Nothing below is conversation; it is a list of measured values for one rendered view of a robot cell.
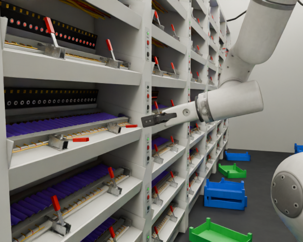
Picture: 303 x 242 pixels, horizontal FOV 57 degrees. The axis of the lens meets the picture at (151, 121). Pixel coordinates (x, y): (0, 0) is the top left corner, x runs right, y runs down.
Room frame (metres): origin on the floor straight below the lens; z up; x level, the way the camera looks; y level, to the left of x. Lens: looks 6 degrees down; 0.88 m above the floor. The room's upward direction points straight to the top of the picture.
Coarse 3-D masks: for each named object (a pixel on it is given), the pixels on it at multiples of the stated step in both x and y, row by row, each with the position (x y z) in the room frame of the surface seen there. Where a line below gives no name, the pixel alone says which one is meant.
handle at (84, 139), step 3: (60, 135) 0.62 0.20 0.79; (60, 138) 0.62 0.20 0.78; (75, 138) 0.60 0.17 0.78; (78, 138) 0.60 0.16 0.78; (81, 138) 0.59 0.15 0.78; (84, 138) 0.59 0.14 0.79; (87, 138) 0.59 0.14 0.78; (75, 141) 0.60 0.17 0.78; (78, 141) 0.60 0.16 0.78; (81, 141) 0.59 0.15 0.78; (84, 141) 0.59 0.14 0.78; (87, 141) 0.59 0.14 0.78
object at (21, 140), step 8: (104, 120) 0.90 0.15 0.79; (112, 120) 0.92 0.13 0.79; (120, 120) 0.97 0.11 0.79; (64, 128) 0.70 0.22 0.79; (72, 128) 0.72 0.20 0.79; (80, 128) 0.75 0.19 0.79; (88, 128) 0.79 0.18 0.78; (96, 128) 0.83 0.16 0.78; (104, 128) 0.85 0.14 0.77; (16, 136) 0.56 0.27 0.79; (24, 136) 0.57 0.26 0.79; (32, 136) 0.58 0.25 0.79; (40, 136) 0.61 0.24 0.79; (64, 136) 0.68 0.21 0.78; (72, 136) 0.69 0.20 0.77; (16, 144) 0.55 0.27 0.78; (24, 144) 0.56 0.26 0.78; (32, 144) 0.59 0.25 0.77
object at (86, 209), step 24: (72, 168) 0.92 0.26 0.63; (96, 168) 1.00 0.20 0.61; (120, 168) 1.03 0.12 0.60; (144, 168) 1.03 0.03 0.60; (24, 192) 0.71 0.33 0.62; (48, 192) 0.75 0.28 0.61; (72, 192) 0.79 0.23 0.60; (96, 192) 0.85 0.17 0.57; (120, 192) 0.87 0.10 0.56; (24, 216) 0.62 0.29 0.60; (48, 216) 0.64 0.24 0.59; (72, 216) 0.70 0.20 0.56; (96, 216) 0.72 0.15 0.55; (24, 240) 0.57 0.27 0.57; (48, 240) 0.59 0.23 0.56; (72, 240) 0.63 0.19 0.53
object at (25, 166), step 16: (16, 112) 0.71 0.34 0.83; (32, 112) 0.76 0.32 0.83; (112, 112) 1.07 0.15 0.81; (128, 112) 1.05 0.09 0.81; (128, 128) 0.97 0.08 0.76; (80, 144) 0.68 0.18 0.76; (96, 144) 0.73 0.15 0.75; (112, 144) 0.82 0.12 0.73; (16, 160) 0.51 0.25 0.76; (32, 160) 0.52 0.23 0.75; (48, 160) 0.56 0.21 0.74; (64, 160) 0.61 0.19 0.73; (80, 160) 0.68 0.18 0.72; (16, 176) 0.49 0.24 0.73; (32, 176) 0.53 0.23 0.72
